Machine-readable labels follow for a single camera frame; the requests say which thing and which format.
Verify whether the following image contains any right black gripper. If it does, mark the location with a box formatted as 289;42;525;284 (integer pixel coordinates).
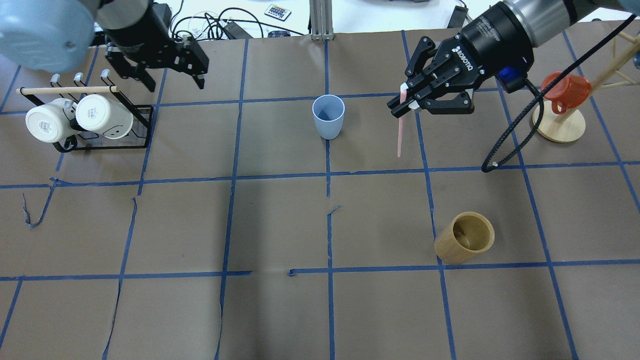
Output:
386;2;533;119

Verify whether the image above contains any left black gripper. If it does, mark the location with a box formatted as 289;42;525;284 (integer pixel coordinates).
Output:
103;3;210;92

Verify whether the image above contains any pink chopstick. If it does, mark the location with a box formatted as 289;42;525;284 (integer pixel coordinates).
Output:
397;83;409;158

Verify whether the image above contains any light blue plastic cup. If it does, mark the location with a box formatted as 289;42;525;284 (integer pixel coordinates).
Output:
311;94;346;141

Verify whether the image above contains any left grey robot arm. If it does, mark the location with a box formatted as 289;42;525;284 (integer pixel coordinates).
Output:
0;0;210;92

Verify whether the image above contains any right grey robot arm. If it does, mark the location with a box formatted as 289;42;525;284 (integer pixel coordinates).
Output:
387;0;639;118

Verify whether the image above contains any bamboo chopstick holder cup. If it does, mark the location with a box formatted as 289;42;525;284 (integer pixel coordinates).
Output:
434;211;496;265

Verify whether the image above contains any white mug rear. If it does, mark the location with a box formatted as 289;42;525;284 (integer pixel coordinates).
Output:
75;94;134;140

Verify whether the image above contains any white mug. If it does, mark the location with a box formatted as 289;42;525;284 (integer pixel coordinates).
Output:
25;98;80;144
75;94;134;140

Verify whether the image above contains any white mug front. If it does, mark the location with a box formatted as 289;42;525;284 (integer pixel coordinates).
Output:
25;98;80;144

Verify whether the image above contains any small remote control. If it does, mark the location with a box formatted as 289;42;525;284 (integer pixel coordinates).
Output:
263;4;292;22

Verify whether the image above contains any wooden mug tree stand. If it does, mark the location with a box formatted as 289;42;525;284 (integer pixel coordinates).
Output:
531;30;640;143

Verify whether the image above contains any red mug on tree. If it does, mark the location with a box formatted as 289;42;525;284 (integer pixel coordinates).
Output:
543;73;592;116

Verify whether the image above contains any brown paper table cover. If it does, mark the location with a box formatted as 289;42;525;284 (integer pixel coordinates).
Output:
1;30;639;360

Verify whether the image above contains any black wire mug rack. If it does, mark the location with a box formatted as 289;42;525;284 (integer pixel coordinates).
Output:
16;69;154;154

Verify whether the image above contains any aluminium frame post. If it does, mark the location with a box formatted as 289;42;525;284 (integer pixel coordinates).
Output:
309;0;335;41

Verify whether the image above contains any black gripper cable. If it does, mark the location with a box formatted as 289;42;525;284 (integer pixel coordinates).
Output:
481;14;637;174

